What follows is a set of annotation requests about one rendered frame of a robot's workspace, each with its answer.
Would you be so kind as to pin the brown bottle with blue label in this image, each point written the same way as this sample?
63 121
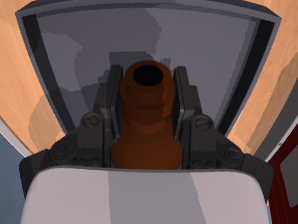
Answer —
147 95

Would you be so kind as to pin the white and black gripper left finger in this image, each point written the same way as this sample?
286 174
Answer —
104 123

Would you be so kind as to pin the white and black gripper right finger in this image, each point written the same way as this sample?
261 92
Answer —
203 145

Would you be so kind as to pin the red plastic crate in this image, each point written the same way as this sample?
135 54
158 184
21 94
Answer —
283 196

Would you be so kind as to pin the dark grey tray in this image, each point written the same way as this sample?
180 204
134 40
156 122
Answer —
72 50

